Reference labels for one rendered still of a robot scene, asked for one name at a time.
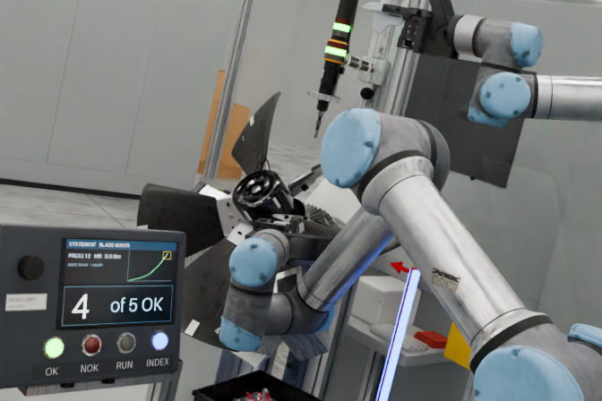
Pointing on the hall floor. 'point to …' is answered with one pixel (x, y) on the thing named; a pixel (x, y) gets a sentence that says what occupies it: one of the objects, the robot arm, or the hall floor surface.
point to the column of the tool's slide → (386, 51)
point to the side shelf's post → (374, 370)
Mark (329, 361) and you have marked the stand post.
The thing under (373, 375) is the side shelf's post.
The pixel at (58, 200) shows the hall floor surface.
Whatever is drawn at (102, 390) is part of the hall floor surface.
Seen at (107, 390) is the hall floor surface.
